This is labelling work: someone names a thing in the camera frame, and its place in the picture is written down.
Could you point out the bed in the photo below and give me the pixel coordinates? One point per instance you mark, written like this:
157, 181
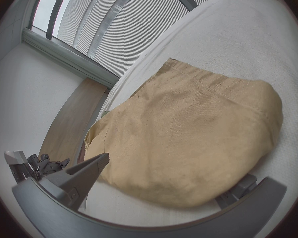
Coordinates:
238, 46

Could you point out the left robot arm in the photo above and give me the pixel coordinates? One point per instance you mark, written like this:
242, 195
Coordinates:
15, 157

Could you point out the tan shorts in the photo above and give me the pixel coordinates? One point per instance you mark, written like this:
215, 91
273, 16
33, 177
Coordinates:
176, 132

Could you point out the window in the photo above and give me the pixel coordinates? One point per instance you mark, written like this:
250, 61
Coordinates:
139, 21

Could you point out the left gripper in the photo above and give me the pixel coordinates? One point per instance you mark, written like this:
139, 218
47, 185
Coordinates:
51, 166

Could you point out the olive green garment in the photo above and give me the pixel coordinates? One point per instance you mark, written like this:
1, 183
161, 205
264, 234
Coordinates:
106, 113

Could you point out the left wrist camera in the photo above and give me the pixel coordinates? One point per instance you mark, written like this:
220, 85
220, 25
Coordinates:
44, 157

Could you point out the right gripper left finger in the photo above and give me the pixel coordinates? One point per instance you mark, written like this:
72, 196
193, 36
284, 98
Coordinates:
74, 185

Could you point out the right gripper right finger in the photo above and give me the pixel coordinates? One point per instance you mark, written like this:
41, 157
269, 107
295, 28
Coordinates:
238, 191

